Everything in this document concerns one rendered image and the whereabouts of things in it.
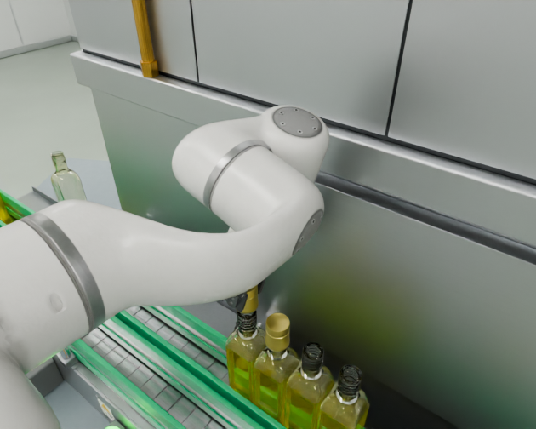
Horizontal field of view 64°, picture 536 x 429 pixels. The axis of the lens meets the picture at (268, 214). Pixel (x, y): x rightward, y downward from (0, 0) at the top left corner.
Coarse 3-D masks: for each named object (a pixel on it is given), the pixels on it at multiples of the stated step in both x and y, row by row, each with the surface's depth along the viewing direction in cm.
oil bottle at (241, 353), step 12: (264, 336) 67; (228, 348) 67; (240, 348) 65; (252, 348) 65; (228, 360) 69; (240, 360) 67; (252, 360) 65; (228, 372) 72; (240, 372) 69; (252, 372) 67; (240, 384) 71; (252, 384) 69; (252, 396) 71
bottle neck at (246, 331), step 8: (240, 312) 64; (256, 312) 64; (240, 320) 63; (248, 320) 63; (256, 320) 65; (240, 328) 64; (248, 328) 64; (256, 328) 66; (240, 336) 66; (248, 336) 65
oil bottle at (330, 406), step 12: (336, 384) 60; (336, 396) 58; (360, 396) 58; (324, 408) 58; (336, 408) 57; (348, 408) 57; (360, 408) 57; (324, 420) 60; (336, 420) 58; (348, 420) 57; (360, 420) 58
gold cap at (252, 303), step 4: (252, 288) 60; (256, 288) 60; (248, 292) 59; (252, 292) 59; (256, 292) 60; (248, 296) 59; (252, 296) 60; (256, 296) 61; (248, 300) 60; (252, 300) 60; (256, 300) 61; (248, 304) 60; (252, 304) 61; (256, 304) 62; (244, 308) 61; (248, 308) 61; (252, 308) 61; (256, 308) 62; (244, 312) 61; (248, 312) 61
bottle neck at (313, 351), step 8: (312, 344) 59; (304, 352) 58; (312, 352) 60; (320, 352) 58; (304, 360) 58; (312, 360) 57; (320, 360) 58; (304, 368) 59; (312, 368) 58; (320, 368) 59; (304, 376) 60; (312, 376) 59
